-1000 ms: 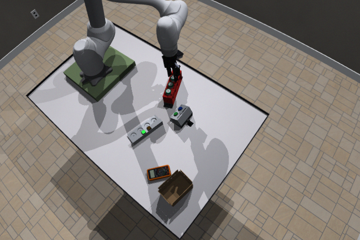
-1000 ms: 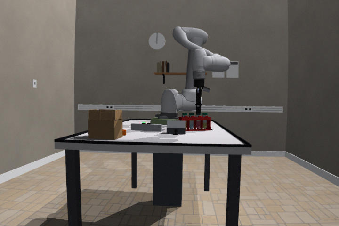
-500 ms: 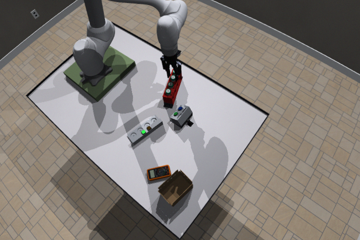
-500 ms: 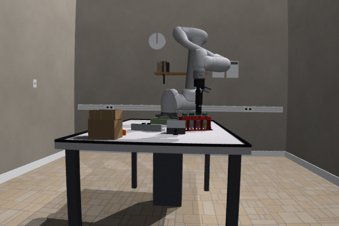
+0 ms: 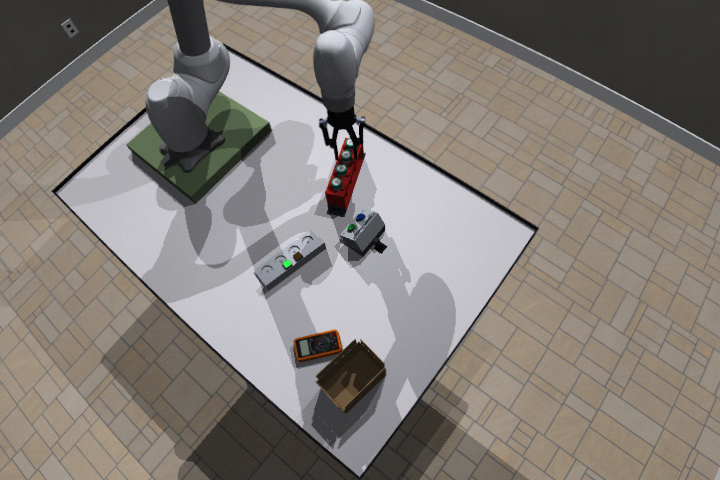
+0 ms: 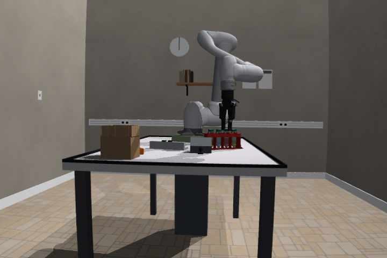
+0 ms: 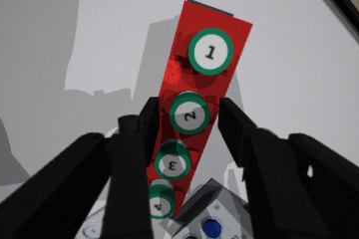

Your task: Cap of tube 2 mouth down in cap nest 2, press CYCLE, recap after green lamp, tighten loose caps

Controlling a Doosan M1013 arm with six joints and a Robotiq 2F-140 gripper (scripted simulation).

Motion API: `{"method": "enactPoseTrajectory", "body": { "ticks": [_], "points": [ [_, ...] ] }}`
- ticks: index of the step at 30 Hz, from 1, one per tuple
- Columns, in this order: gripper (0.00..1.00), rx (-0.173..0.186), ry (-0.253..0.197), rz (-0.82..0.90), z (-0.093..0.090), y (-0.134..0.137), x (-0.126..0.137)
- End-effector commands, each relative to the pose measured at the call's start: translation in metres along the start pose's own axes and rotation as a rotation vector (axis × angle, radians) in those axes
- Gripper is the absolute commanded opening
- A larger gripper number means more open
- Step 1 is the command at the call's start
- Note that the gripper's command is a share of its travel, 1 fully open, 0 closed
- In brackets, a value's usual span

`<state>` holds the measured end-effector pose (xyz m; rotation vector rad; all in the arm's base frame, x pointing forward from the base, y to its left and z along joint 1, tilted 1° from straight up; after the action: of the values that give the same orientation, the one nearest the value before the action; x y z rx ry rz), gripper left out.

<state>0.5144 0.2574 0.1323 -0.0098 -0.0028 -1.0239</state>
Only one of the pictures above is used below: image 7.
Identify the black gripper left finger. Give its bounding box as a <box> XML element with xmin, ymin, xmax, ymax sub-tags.
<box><xmin>0</xmin><ymin>97</ymin><xmax>160</xmax><ymax>239</ymax></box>

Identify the white key panel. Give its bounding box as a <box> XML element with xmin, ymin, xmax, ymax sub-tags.
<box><xmin>170</xmin><ymin>178</ymin><xmax>253</xmax><ymax>239</ymax></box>

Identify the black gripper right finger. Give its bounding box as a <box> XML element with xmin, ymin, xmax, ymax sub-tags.
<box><xmin>217</xmin><ymin>98</ymin><xmax>359</xmax><ymax>239</ymax></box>

